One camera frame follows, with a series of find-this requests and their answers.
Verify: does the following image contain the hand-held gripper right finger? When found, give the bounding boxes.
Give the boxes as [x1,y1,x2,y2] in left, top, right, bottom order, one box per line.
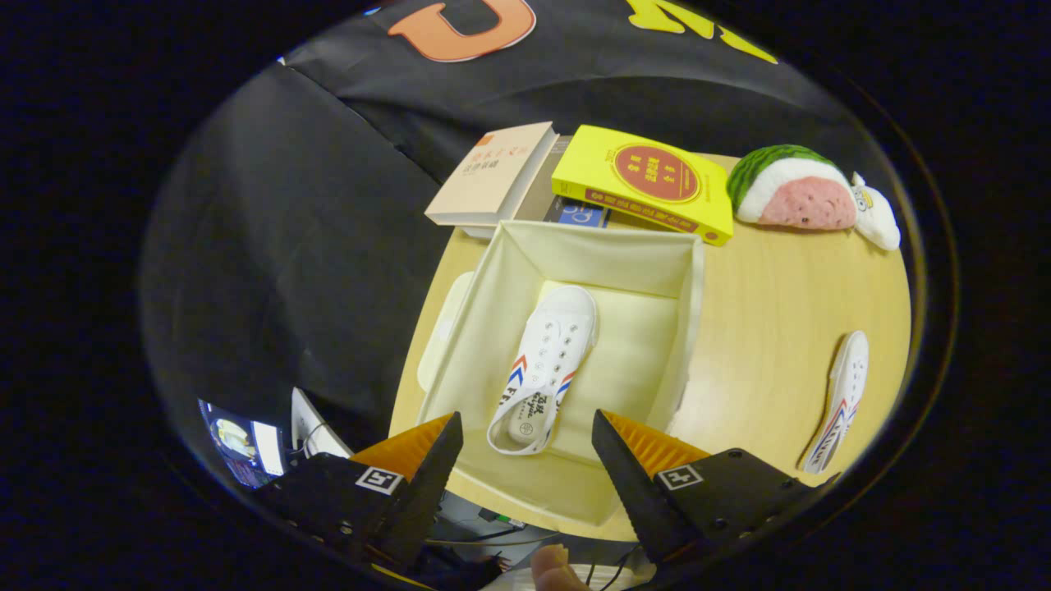
[591,409,840,567]

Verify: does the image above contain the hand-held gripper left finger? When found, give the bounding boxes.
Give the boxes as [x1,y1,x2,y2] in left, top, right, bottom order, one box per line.
[255,412,465,571]

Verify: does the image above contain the white shoe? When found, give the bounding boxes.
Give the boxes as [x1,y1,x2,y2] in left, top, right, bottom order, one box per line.
[486,285,599,456]
[803,331,870,475]

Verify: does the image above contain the white storage box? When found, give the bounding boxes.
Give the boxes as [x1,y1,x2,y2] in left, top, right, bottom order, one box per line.
[416,219,707,526]

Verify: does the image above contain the computer monitor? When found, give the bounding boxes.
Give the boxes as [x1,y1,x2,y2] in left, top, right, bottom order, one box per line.
[199,400,287,489]

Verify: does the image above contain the blue book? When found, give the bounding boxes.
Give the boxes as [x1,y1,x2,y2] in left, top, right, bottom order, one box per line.
[544,195,613,229]

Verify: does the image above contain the yellow book with red circle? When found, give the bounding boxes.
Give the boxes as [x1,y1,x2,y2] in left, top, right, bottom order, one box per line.
[551,125,734,247]

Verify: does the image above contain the grey book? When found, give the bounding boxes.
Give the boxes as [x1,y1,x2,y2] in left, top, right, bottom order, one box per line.
[464,135,576,241]

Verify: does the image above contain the beige book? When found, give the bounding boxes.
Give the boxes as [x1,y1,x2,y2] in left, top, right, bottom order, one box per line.
[425,121,559,228]

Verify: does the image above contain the watermelon slice plush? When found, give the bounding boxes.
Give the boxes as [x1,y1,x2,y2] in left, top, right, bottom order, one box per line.
[727,144,859,231]

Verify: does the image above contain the white plush toy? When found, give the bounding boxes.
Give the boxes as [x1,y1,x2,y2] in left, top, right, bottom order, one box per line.
[850,171,902,251]

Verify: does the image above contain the black cables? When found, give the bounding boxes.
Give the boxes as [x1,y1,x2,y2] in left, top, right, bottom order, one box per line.
[411,509,658,591]

